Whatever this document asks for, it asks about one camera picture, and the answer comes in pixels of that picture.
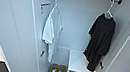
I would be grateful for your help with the white t-shirt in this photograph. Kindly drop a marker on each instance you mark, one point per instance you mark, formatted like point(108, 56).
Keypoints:
point(52, 30)

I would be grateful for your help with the white hanger with black shirt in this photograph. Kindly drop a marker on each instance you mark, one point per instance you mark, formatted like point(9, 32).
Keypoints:
point(109, 11)

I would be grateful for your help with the orange white warning label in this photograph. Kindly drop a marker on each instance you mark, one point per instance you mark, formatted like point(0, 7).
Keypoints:
point(45, 5)

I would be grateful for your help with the black t-shirt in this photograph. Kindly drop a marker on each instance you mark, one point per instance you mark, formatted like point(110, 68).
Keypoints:
point(100, 41)

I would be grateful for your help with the white wardrobe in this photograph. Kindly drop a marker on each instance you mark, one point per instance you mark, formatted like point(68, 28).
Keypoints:
point(75, 27)

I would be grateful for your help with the white inner shelf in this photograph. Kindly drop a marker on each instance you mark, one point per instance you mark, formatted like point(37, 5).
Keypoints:
point(78, 62)

